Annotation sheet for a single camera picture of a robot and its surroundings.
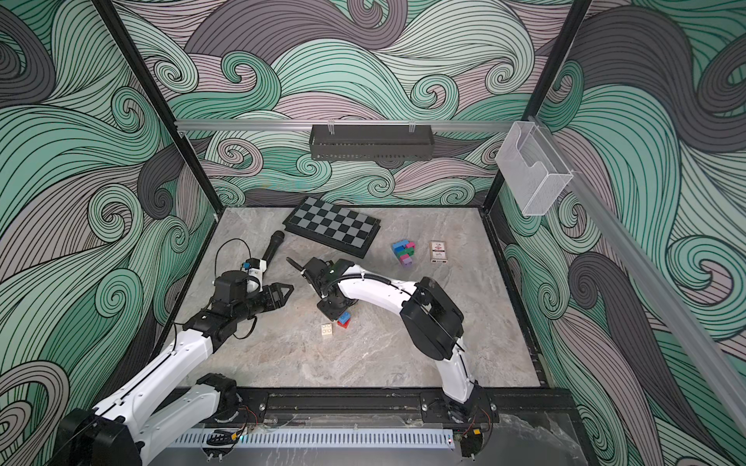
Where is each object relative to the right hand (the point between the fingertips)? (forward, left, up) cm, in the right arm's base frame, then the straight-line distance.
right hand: (340, 307), depth 87 cm
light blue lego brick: (+27, -21, -4) cm, 34 cm away
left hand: (+2, +15, +9) cm, 17 cm away
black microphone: (+29, +26, -2) cm, 39 cm away
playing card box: (+23, -34, -3) cm, 41 cm away
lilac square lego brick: (+19, -22, -3) cm, 29 cm away
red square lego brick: (-4, -2, -3) cm, 5 cm away
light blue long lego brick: (-6, -2, +6) cm, 9 cm away
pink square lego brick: (+27, -25, -4) cm, 37 cm away
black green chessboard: (+34, +5, -2) cm, 35 cm away
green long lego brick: (+23, -24, -3) cm, 33 cm away
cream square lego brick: (-6, +4, -3) cm, 8 cm away
